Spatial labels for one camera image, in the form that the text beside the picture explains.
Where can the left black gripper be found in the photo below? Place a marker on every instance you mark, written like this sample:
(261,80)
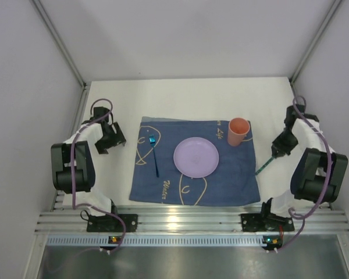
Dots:
(111,139)

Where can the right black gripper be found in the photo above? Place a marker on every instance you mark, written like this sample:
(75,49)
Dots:
(280,149)

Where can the spoon with green handle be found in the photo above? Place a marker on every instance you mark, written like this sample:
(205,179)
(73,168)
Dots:
(270,160)

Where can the orange plastic cup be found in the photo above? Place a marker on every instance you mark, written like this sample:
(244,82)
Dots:
(237,130)

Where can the blue cloth placemat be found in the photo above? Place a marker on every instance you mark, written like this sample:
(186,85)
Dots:
(233,183)

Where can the purple plastic plate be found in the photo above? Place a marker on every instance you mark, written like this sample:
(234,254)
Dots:
(196,157)

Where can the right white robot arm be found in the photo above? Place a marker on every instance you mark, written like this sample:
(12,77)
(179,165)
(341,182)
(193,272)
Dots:
(320,171)

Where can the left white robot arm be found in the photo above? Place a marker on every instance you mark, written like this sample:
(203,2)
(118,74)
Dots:
(72,164)

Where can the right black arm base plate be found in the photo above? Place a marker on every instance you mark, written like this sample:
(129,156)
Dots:
(252,222)

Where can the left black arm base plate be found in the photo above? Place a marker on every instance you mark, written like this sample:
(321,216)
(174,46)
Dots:
(106,223)

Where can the perforated grey cable tray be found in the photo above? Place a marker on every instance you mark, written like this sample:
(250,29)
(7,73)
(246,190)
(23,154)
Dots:
(163,240)

